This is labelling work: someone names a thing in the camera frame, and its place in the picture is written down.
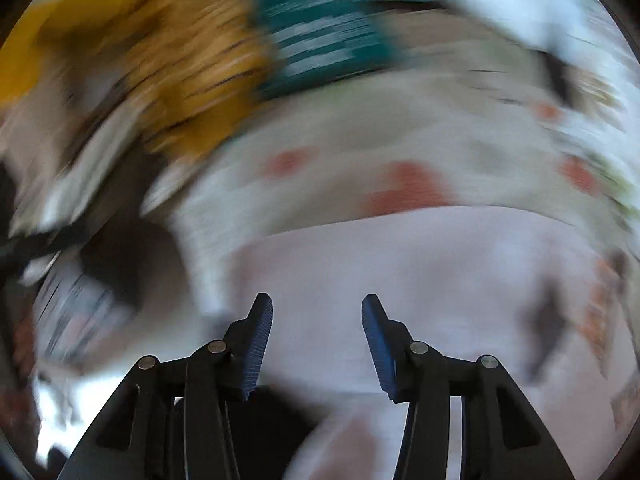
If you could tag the teal striped garment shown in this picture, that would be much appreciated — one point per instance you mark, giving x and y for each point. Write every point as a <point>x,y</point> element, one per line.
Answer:
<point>320,35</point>

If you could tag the white printed cloth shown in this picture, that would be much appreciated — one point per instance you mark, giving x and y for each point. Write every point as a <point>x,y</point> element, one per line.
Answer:
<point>550,25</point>

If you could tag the yellow striped garment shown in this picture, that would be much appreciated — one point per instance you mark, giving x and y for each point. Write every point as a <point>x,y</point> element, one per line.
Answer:
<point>195,70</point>

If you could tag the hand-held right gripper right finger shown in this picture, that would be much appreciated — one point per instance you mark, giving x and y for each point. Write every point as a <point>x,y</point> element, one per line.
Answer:
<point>376,345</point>

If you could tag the cream garment with red print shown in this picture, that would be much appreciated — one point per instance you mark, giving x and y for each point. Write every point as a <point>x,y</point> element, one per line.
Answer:
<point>400,160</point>

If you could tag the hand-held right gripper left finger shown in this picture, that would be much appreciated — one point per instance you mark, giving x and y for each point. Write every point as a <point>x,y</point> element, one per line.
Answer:
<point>257,345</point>

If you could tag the pale pink cloth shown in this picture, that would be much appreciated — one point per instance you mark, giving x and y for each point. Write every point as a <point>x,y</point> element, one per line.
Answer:
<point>400,280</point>

